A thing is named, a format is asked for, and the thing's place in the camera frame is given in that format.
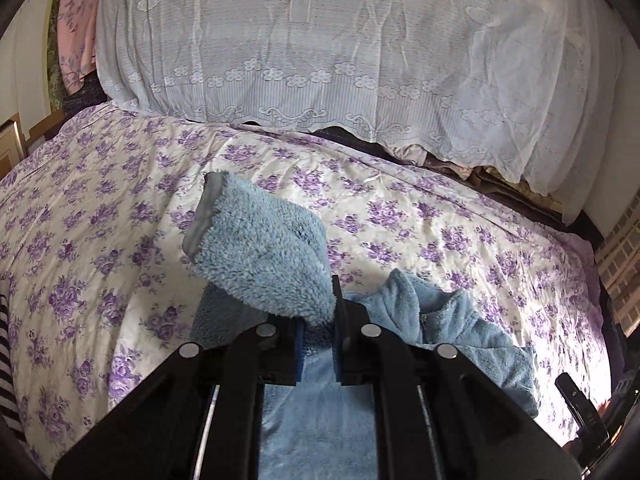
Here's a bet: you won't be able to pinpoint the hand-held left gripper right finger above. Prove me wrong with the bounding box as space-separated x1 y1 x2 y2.
330 274 583 480

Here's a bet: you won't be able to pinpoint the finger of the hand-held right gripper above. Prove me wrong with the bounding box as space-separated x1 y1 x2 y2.
554 372 610 448

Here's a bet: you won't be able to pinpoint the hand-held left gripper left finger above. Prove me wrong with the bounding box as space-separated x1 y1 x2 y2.
52 316 306 480

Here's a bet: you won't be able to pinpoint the blue fleece garment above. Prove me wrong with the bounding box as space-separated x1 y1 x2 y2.
182 170 538 480

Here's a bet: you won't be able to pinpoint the folded brown blankets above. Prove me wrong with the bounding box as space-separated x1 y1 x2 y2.
310 125 568 221

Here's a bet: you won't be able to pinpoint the purple floral bedsheet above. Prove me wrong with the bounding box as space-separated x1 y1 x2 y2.
0 102 613 480

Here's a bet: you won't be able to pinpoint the black white striped cloth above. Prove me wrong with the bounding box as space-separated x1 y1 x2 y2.
0 282 26 443

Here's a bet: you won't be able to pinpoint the white lace cover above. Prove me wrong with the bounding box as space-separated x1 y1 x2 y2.
95 0 636 211

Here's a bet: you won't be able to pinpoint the pink floral cloth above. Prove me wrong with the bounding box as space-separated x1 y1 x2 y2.
56 0 108 93

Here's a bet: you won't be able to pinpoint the gold picture frame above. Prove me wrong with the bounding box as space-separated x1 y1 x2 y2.
0 114 25 178

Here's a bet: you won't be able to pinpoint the green patterned wall picture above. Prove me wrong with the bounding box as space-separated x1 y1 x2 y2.
46 0 68 116

